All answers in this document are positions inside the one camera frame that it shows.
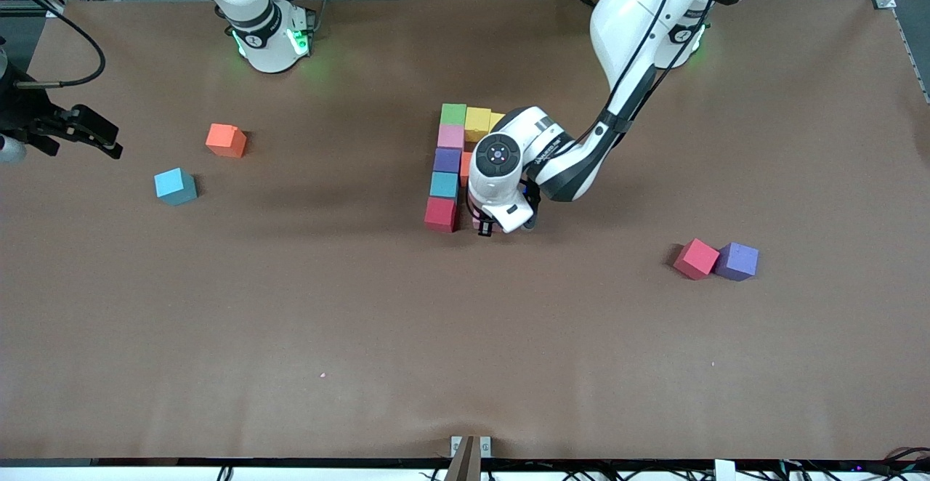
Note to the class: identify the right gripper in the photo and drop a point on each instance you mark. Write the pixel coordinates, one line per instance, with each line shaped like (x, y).
(23, 110)

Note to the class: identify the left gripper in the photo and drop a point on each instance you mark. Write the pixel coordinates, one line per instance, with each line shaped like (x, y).
(481, 230)

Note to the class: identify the pink foam cube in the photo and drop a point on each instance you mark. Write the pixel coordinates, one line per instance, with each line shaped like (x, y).
(476, 223)
(450, 136)

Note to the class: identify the red foam cube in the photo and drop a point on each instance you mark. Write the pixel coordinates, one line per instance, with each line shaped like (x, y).
(440, 214)
(695, 258)

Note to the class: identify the cyan foam cube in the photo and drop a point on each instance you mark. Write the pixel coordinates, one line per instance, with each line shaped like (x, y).
(174, 184)
(444, 184)

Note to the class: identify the orange foam cube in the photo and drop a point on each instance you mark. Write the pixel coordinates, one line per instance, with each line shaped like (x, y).
(225, 139)
(465, 168)

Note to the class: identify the blue-violet foam cube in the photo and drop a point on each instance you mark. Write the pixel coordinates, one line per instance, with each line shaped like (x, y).
(736, 260)
(447, 159)

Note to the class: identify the yellow foam cube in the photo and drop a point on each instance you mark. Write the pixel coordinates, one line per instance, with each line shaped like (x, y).
(496, 119)
(477, 123)

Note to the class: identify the green foam cube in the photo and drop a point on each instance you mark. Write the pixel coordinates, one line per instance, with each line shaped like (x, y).
(453, 113)

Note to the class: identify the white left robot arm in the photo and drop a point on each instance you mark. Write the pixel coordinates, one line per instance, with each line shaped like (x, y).
(639, 16)

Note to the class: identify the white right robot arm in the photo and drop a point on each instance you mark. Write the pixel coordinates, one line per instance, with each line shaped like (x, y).
(261, 27)

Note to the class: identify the metal corner clamp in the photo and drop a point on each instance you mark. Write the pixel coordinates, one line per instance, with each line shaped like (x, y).
(55, 10)
(883, 0)

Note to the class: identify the brown table cover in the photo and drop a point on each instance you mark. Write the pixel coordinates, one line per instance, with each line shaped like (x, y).
(436, 357)

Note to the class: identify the small white box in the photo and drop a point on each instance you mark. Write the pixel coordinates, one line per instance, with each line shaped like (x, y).
(724, 471)

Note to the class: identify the metal mount with brown post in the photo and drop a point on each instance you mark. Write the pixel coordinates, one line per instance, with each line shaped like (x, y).
(465, 459)

